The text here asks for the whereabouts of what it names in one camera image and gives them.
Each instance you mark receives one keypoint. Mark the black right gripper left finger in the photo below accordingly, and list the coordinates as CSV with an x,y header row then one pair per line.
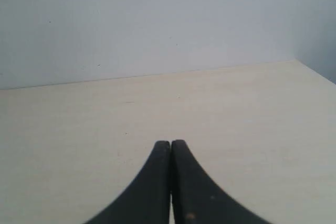
x,y
147,198

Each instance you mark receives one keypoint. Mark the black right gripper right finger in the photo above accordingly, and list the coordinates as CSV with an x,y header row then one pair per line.
x,y
196,198

